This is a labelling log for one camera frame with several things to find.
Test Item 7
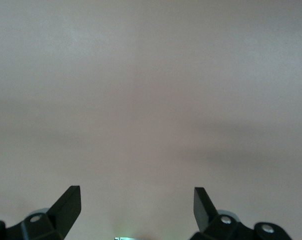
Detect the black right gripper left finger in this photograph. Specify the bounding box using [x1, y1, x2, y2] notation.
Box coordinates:
[0, 185, 82, 240]

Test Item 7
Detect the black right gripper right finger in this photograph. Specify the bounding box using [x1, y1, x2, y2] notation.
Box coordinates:
[192, 187, 292, 240]

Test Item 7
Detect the brown table cover sheet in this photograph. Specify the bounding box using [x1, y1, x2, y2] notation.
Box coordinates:
[0, 0, 302, 240]

